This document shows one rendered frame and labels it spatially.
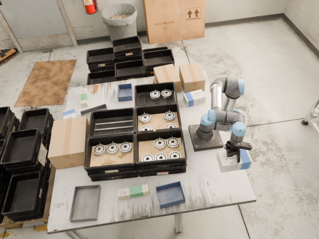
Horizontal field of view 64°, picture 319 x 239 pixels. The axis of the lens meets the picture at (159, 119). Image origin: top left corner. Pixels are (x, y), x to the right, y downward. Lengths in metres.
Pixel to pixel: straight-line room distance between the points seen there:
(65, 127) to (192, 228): 1.55
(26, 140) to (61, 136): 0.78
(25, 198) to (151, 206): 1.40
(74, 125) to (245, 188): 1.54
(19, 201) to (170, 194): 1.57
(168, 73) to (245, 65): 1.89
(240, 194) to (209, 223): 0.72
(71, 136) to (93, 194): 0.53
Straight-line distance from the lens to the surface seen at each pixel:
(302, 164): 3.32
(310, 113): 3.57
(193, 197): 2.08
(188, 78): 2.70
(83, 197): 2.21
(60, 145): 2.30
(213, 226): 2.76
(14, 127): 3.43
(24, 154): 2.97
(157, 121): 2.33
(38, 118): 3.40
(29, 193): 2.97
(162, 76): 2.73
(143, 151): 2.15
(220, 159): 1.75
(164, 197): 2.08
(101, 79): 3.77
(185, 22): 4.79
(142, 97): 2.56
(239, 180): 2.19
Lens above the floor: 2.61
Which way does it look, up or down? 49 degrees down
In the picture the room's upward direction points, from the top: 6 degrees counter-clockwise
